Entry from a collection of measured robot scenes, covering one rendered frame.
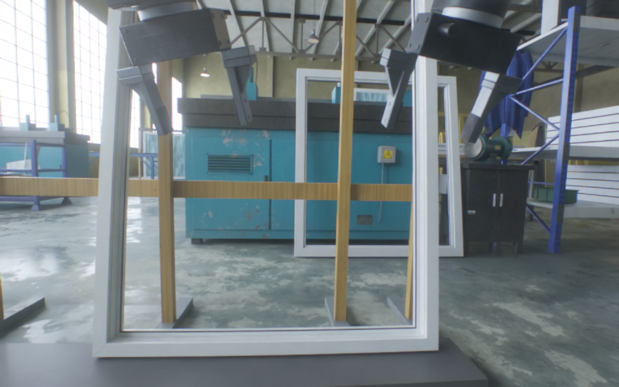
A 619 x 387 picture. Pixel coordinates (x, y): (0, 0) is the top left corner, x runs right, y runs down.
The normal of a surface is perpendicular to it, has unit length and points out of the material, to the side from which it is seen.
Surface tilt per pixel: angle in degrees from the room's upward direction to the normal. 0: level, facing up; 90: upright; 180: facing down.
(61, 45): 90
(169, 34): 113
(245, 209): 90
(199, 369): 0
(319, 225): 90
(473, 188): 90
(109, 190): 82
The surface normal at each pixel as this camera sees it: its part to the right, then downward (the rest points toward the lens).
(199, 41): -0.12, 0.48
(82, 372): 0.03, -1.00
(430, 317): 0.08, -0.05
